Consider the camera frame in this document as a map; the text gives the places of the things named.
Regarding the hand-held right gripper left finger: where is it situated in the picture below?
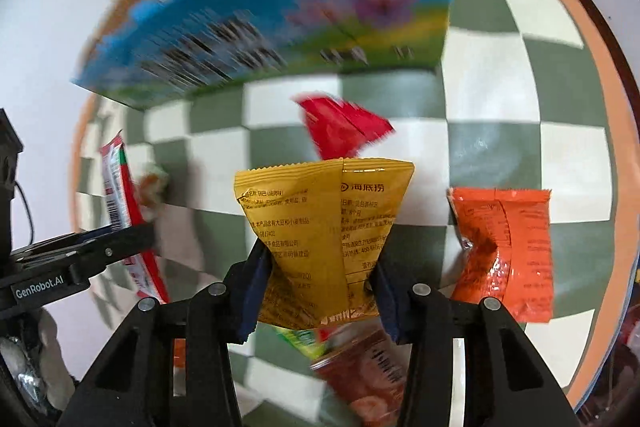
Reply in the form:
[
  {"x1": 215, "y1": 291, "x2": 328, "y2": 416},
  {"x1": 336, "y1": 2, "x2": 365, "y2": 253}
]
[{"x1": 57, "y1": 239, "x2": 273, "y2": 427}]

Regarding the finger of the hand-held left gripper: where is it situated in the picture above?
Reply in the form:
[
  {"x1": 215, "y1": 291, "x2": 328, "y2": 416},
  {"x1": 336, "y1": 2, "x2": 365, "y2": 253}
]
[{"x1": 72, "y1": 222, "x2": 157, "y2": 285}]

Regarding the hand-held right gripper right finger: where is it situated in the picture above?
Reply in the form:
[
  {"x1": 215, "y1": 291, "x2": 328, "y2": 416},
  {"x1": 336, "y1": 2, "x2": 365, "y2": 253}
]
[{"x1": 370, "y1": 252, "x2": 583, "y2": 427}]

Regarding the red white snack packet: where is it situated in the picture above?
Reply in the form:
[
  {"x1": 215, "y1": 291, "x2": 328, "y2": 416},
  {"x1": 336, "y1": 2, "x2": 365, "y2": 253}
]
[{"x1": 99, "y1": 132, "x2": 171, "y2": 305}]

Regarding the braised egg packet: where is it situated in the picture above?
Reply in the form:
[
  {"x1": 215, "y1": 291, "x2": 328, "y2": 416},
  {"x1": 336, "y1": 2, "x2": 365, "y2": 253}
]
[{"x1": 136, "y1": 164, "x2": 171, "y2": 223}]

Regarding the yellow snack packet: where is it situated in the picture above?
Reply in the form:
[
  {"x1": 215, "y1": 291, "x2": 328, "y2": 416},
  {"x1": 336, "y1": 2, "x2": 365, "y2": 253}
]
[{"x1": 233, "y1": 158, "x2": 416, "y2": 329}]

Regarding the blue green milk carton box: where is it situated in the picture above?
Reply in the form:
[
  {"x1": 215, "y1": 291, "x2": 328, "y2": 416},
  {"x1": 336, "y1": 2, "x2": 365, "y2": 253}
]
[{"x1": 70, "y1": 0, "x2": 461, "y2": 110}]

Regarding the person's left hand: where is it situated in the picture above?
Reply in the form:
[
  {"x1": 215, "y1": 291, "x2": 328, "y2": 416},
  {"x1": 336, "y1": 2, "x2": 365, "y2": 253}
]
[{"x1": 0, "y1": 307, "x2": 76, "y2": 413}]

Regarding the green snack packet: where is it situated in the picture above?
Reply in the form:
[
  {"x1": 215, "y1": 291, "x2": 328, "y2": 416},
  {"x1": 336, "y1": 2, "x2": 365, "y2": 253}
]
[{"x1": 272, "y1": 326, "x2": 331, "y2": 360}]

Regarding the brown red snack packet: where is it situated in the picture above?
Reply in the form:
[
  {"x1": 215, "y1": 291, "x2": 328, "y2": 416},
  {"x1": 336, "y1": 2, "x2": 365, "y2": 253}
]
[{"x1": 309, "y1": 327, "x2": 408, "y2": 427}]

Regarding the orange snack packet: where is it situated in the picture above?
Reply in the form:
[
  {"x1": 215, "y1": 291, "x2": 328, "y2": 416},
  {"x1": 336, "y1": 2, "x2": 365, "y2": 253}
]
[{"x1": 446, "y1": 187, "x2": 555, "y2": 324}]

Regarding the green white checkered tablecloth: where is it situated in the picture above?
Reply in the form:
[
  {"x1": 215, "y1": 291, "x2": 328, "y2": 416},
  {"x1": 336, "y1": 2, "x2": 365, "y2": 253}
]
[{"x1": 70, "y1": 0, "x2": 631, "y2": 427}]

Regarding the black cable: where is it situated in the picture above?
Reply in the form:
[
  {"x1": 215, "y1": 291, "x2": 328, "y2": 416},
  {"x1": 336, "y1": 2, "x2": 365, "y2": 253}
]
[{"x1": 12, "y1": 179, "x2": 36, "y2": 248}]

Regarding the dark wooden frame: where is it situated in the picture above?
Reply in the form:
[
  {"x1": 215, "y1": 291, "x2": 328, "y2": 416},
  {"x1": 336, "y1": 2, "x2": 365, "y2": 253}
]
[{"x1": 549, "y1": 0, "x2": 640, "y2": 80}]

